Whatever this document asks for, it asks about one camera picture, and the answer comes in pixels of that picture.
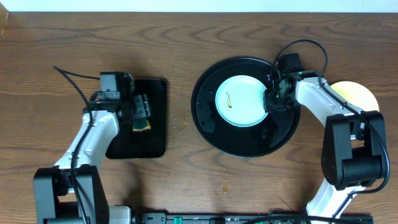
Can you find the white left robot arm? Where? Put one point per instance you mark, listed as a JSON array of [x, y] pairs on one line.
[[71, 191]]

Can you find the light green plate with stain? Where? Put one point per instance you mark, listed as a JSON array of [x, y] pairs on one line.
[[239, 100]]

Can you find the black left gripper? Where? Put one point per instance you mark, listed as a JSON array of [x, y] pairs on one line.
[[140, 107]]

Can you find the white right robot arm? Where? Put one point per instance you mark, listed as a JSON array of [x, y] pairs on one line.
[[354, 154]]

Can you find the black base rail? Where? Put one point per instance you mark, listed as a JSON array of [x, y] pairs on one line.
[[272, 218]]

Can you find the green and yellow sponge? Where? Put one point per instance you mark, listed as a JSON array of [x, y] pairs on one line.
[[141, 124]]

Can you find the yellow plate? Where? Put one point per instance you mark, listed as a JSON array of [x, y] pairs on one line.
[[357, 95]]

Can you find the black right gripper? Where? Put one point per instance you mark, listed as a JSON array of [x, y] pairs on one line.
[[270, 105]]

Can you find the round black tray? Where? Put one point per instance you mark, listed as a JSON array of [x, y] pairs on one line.
[[255, 141]]

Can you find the rectangular black tray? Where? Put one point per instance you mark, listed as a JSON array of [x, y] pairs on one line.
[[150, 143]]

